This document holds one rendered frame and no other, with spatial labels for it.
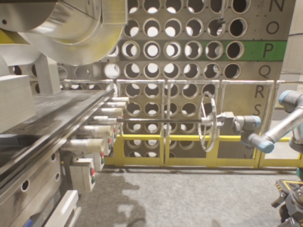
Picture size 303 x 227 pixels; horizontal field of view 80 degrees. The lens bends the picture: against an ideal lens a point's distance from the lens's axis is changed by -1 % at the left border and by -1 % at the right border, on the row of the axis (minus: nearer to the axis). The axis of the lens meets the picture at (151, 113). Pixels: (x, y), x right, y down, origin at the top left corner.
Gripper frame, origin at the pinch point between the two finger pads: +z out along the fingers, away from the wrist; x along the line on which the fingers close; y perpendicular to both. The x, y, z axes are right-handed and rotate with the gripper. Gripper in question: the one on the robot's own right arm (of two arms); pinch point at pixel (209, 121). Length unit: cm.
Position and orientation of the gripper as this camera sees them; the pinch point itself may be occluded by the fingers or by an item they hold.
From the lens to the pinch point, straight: 123.6
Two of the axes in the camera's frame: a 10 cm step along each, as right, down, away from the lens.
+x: -0.1, -6.8, -7.4
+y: 0.2, -7.4, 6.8
